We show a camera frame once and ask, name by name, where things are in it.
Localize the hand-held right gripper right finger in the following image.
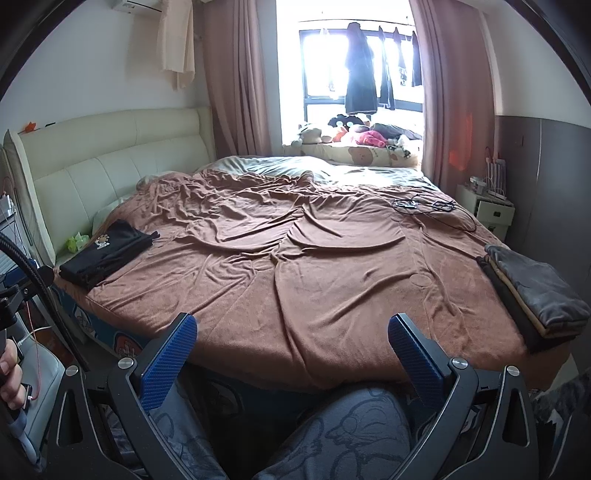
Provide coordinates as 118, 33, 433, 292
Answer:
387, 313, 543, 480

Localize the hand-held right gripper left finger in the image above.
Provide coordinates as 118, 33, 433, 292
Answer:
41, 313, 218, 480

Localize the stack of black folded clothes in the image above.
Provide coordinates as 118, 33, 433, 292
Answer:
58, 219, 156, 291

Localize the person's left hand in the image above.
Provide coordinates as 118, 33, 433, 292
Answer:
0, 339, 29, 411

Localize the grey padded seat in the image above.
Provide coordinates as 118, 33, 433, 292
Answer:
14, 330, 68, 462

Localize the person's left leg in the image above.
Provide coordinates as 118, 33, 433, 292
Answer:
104, 383, 241, 480

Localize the person's leg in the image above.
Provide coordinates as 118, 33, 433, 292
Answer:
253, 382, 413, 480
104, 383, 241, 480

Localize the cluttered bedside table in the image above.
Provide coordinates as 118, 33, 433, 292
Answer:
0, 191, 22, 283

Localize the person's right leg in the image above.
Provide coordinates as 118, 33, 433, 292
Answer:
253, 382, 413, 480

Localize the tan folded garment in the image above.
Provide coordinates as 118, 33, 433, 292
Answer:
488, 261, 583, 340

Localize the white pillow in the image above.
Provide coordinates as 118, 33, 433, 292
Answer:
91, 196, 140, 234

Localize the brown blanket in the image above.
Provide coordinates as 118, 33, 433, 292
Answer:
53, 168, 578, 394

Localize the grey folded garment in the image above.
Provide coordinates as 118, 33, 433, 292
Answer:
484, 244, 591, 328

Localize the grey fuzzy cloth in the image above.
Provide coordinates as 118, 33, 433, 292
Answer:
530, 368, 591, 429

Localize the white nightstand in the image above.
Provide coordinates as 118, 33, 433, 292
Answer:
456, 184, 516, 242

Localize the cream padded headboard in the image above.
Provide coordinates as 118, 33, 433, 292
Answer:
2, 107, 218, 269

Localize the bear print window cushion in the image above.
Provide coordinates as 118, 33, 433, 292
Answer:
283, 140, 424, 168

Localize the grey bed sheet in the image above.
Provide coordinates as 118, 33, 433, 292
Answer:
194, 154, 439, 193

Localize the dark grey pillow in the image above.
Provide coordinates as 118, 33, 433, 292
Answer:
372, 122, 424, 142

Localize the pile of plush toys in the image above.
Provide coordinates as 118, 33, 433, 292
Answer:
295, 112, 409, 161

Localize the dark hanging garment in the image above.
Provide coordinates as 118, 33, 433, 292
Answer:
378, 25, 399, 111
394, 27, 410, 87
410, 30, 424, 89

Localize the pink curtain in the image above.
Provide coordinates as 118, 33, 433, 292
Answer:
196, 0, 283, 163
409, 0, 498, 188

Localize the black hanging jacket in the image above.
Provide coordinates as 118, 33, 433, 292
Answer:
344, 21, 380, 116

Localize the beige hanging cloth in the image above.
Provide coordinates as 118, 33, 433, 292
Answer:
158, 0, 197, 91

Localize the bright window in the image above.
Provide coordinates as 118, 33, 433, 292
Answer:
277, 0, 426, 145

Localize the white air conditioner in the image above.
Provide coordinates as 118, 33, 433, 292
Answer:
110, 0, 164, 14

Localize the thick black cable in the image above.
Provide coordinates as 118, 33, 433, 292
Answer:
0, 231, 90, 373

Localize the black charging cable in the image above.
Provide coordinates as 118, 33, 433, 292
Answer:
392, 196, 479, 232

